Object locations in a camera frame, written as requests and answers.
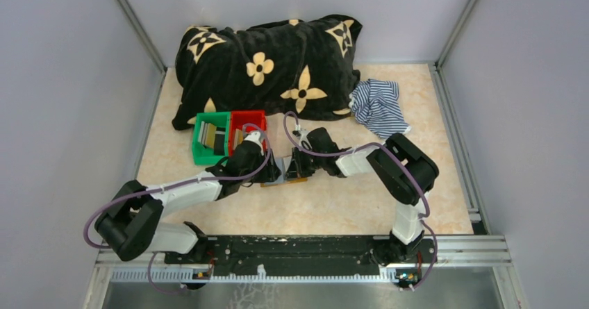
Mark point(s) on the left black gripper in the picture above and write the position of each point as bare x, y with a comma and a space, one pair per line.
270, 172

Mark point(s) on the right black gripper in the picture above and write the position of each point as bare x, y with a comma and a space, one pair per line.
296, 169

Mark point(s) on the yellow leather card holder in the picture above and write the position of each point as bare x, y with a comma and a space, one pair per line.
284, 177

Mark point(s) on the red plastic bin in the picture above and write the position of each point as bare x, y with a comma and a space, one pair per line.
239, 118

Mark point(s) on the green plastic bin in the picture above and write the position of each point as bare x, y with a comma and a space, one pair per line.
200, 154

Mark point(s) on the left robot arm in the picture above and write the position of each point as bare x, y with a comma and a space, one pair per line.
133, 222

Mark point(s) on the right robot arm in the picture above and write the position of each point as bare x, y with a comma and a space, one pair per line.
406, 172

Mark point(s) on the cards in red bin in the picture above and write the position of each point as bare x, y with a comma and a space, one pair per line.
238, 137

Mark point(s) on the cards in green bin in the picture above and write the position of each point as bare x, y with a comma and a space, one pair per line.
212, 137

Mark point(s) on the blue striped cloth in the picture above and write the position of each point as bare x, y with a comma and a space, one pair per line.
375, 105

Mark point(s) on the black floral blanket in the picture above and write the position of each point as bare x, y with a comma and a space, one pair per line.
286, 66

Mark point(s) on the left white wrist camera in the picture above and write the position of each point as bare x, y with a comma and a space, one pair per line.
257, 138

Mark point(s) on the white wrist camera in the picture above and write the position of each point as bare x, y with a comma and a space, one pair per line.
257, 138
301, 135

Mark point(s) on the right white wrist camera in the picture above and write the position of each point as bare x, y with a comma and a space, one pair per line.
301, 135

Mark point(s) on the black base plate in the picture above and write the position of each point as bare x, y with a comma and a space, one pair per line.
282, 256

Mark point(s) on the aluminium front rail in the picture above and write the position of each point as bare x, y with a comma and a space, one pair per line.
449, 251

